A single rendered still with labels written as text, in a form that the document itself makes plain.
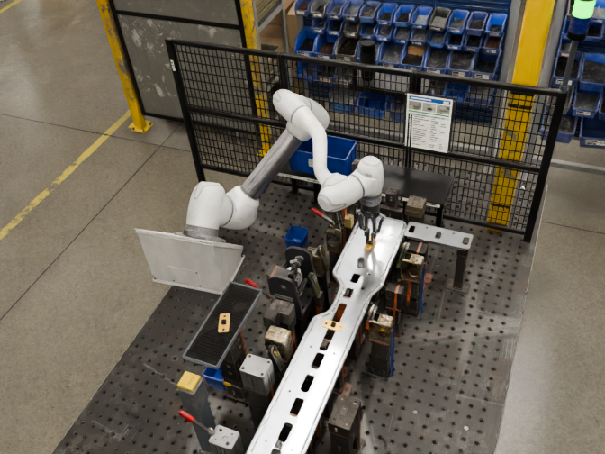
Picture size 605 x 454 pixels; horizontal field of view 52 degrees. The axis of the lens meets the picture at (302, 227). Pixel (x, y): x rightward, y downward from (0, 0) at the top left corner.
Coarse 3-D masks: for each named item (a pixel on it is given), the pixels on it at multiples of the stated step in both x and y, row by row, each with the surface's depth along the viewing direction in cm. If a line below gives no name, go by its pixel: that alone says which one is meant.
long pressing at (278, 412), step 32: (384, 224) 283; (352, 256) 270; (384, 256) 268; (352, 288) 257; (320, 320) 246; (352, 320) 245; (320, 352) 235; (288, 384) 226; (320, 384) 225; (288, 416) 216; (320, 416) 216; (256, 448) 209; (288, 448) 208
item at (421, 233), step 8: (408, 224) 282; (416, 224) 281; (424, 224) 281; (408, 232) 278; (416, 232) 277; (424, 232) 277; (432, 232) 277; (448, 232) 276; (456, 232) 276; (464, 232) 275; (416, 240) 276; (424, 240) 274; (432, 240) 273; (440, 240) 273; (448, 240) 273; (456, 240) 272; (472, 240) 272; (456, 248) 270; (464, 248) 268
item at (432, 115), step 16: (416, 96) 279; (432, 96) 275; (416, 112) 284; (432, 112) 281; (448, 112) 278; (416, 128) 290; (432, 128) 286; (448, 128) 283; (416, 144) 296; (432, 144) 292; (448, 144) 289
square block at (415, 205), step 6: (414, 198) 285; (420, 198) 285; (408, 204) 283; (414, 204) 282; (420, 204) 282; (408, 210) 284; (414, 210) 282; (420, 210) 281; (408, 216) 287; (414, 216) 285; (420, 216) 283; (408, 222) 289; (420, 222) 286; (414, 228) 291; (408, 240) 297; (414, 240) 298
